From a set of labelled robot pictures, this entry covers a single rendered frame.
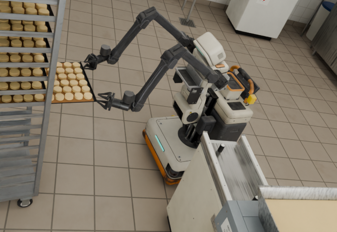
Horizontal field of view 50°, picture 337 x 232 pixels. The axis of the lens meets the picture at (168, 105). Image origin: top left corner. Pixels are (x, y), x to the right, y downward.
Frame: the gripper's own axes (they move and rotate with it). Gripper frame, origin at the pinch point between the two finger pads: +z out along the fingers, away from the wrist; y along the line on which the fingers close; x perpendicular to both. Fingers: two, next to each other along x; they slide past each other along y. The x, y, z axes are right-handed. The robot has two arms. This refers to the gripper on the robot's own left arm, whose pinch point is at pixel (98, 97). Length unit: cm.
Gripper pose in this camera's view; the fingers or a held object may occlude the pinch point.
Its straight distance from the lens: 229.4
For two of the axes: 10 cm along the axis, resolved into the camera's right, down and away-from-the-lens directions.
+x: -0.9, 6.1, -7.9
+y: 3.0, -7.4, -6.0
